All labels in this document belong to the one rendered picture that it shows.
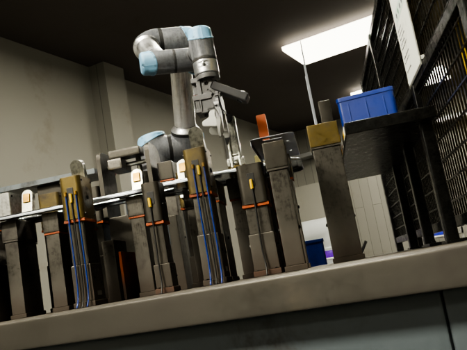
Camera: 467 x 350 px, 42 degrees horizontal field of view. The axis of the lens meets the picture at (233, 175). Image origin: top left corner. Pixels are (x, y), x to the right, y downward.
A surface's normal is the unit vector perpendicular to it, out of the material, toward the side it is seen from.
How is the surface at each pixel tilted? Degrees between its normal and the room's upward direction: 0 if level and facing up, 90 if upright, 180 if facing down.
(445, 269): 90
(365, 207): 90
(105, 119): 90
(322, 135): 90
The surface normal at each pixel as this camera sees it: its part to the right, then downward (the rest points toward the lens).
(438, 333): -0.46, -0.07
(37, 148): 0.87, -0.23
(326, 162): -0.16, -0.14
